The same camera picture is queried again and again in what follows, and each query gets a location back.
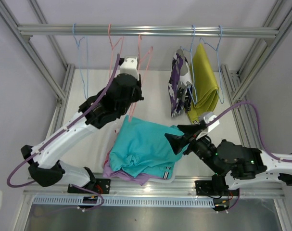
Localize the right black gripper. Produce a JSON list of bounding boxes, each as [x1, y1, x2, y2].
[[164, 123, 223, 176]]

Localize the pink wire hanger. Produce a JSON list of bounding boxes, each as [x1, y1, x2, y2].
[[107, 23, 125, 77], [128, 33, 153, 122]]

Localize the teal trousers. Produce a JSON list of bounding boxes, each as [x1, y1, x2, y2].
[[110, 115, 184, 180]]

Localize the purple white patterned trousers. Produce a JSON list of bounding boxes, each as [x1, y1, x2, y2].
[[168, 49, 192, 117]]

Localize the lilac purple trousers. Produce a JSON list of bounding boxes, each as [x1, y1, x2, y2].
[[103, 166, 151, 186]]

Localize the light blue wire hanger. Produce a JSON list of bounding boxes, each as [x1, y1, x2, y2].
[[72, 23, 89, 99]]

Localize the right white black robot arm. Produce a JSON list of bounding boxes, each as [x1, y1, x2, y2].
[[165, 121, 292, 195]]

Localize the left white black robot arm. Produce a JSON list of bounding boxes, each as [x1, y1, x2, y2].
[[21, 74, 144, 193]]

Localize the olive yellow trousers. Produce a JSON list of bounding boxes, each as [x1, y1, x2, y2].
[[187, 43, 219, 124]]

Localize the white plastic basket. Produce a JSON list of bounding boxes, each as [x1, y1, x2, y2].
[[101, 123, 178, 183]]

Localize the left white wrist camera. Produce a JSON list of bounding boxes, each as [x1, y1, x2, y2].
[[119, 56, 140, 80]]

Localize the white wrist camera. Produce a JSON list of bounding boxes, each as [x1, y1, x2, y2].
[[198, 112, 220, 135], [119, 56, 140, 80]]

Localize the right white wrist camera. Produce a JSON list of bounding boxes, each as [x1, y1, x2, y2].
[[198, 112, 220, 135]]

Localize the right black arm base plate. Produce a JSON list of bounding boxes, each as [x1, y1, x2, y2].
[[194, 180, 239, 199]]

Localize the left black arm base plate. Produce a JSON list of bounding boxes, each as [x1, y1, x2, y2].
[[67, 179, 111, 194]]

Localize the aluminium frame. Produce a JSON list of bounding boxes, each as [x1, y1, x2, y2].
[[0, 0, 292, 231]]

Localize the aluminium hanging rail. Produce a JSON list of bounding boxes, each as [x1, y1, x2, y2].
[[17, 24, 279, 39]]

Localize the white slotted cable duct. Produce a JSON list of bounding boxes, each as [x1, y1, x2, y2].
[[33, 195, 215, 208]]

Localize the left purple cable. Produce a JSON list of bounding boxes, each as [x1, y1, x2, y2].
[[6, 53, 121, 188]]

